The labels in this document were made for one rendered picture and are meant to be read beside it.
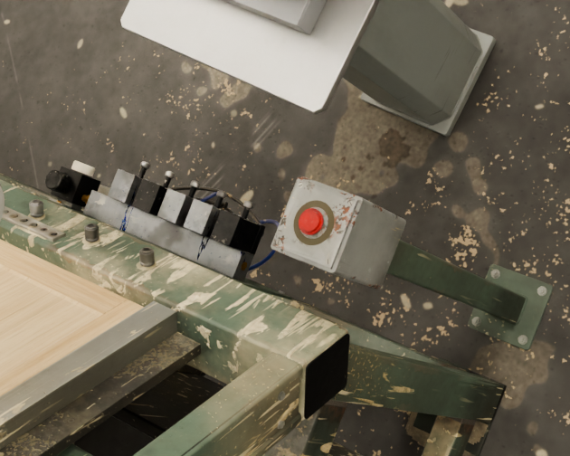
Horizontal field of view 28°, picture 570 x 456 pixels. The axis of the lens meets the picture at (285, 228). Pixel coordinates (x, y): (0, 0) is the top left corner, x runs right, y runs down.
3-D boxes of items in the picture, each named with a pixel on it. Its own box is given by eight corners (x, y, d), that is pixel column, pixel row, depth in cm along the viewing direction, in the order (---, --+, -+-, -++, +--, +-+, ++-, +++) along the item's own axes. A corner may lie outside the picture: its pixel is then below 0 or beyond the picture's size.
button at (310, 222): (331, 214, 167) (325, 212, 166) (321, 240, 167) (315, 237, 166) (309, 206, 169) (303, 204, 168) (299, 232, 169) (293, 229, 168)
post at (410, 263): (527, 299, 246) (387, 232, 182) (517, 324, 246) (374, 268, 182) (503, 289, 249) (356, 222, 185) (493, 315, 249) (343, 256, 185)
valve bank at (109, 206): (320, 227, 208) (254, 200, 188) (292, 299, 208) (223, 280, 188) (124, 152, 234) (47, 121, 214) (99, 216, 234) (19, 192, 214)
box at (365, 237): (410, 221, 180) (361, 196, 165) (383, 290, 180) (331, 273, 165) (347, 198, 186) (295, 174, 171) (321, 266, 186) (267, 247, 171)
